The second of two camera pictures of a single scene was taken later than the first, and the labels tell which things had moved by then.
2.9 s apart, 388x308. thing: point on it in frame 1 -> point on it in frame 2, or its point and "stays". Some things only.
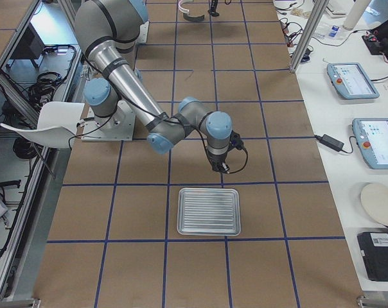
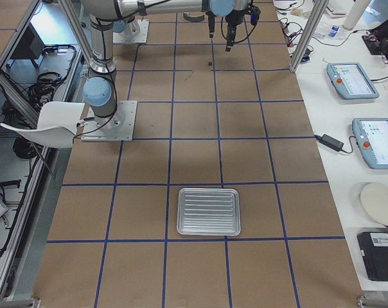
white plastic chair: [57, 124] stays
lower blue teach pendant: [378, 142] stays
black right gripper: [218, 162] -> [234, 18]
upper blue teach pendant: [350, 80] stays
